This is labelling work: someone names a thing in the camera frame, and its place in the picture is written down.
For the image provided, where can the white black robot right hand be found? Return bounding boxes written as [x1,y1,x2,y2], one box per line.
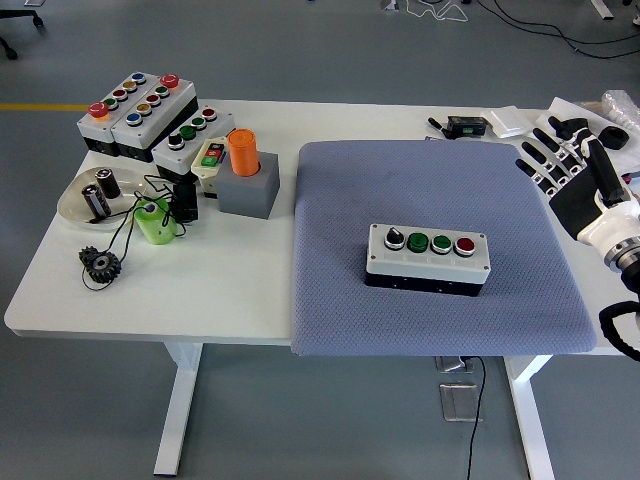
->
[514,114,640,254]

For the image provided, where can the grey four-control button box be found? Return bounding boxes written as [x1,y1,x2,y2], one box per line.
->
[364,223,492,298]
[151,104,236,184]

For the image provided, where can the grey five-button control box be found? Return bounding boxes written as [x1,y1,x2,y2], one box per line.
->
[76,71,151,157]
[109,73,199,164]

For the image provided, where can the white paper sheet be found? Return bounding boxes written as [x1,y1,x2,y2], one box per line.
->
[524,96,640,182]

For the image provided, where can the white flat box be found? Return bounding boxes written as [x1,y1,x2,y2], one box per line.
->
[480,105,531,140]

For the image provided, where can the clear bubble wrap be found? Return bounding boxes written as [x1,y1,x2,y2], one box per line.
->
[601,89,640,134]

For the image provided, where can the black device green label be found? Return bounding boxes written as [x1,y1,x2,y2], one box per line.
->
[446,115,487,139]

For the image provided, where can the grey-blue textured mat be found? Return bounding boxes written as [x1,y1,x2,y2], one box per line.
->
[289,139,598,357]

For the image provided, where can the small metal floor plate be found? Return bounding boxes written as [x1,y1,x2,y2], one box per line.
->
[433,355,475,374]

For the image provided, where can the white table leg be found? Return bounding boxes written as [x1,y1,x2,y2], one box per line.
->
[152,342,204,476]
[503,354,556,480]

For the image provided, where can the large metal floor plate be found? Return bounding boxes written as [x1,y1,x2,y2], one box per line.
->
[438,382,484,422]

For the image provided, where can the grey cube block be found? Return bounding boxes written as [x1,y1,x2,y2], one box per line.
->
[214,152,281,220]

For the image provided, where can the orange cylinder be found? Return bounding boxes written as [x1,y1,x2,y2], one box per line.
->
[227,128,260,178]

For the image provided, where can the small black box device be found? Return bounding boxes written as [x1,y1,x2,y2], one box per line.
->
[171,180,200,223]

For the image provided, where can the green plastic cylinder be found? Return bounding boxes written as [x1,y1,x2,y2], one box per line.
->
[131,197,179,246]

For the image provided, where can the black cylindrical capacitor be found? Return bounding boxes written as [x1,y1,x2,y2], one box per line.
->
[95,168,122,200]
[81,183,112,219]

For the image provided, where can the black metal gear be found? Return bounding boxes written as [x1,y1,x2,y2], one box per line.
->
[78,245,123,286]

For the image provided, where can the clear shallow dish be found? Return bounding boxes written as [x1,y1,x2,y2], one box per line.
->
[56,166,154,232]

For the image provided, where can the black office chair base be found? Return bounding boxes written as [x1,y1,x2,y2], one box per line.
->
[0,7,45,61]

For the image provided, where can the black rubber ring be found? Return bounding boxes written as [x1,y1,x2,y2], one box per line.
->
[598,126,629,150]
[558,117,590,140]

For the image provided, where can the black floor cable bundle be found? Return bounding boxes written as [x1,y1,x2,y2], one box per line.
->
[474,0,640,60]

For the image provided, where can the white floor cable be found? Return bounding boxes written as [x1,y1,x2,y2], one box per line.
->
[404,0,471,24]

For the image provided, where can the beige red-green switch box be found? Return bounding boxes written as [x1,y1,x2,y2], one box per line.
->
[190,135,231,197]

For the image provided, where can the thin black wire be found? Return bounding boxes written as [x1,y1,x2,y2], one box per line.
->
[81,173,189,292]

